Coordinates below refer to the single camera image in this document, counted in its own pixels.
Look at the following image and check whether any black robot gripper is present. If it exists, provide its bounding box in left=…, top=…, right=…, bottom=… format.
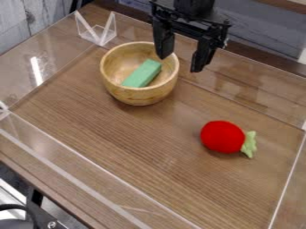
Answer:
left=149, top=0, right=232, bottom=72

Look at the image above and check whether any red plush strawberry toy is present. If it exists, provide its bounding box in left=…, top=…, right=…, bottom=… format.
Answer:
left=199, top=121, right=256, bottom=158

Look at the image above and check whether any green rectangular block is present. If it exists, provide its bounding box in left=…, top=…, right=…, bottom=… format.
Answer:
left=121, top=59, right=161, bottom=88

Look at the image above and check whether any wooden bowl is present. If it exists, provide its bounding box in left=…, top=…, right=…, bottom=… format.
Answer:
left=100, top=41, right=178, bottom=106

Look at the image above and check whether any clear acrylic corner bracket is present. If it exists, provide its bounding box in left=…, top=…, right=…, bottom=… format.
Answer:
left=73, top=11, right=117, bottom=47

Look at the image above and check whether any clear acrylic tray wall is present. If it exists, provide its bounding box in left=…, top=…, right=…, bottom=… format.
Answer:
left=0, top=101, right=200, bottom=229

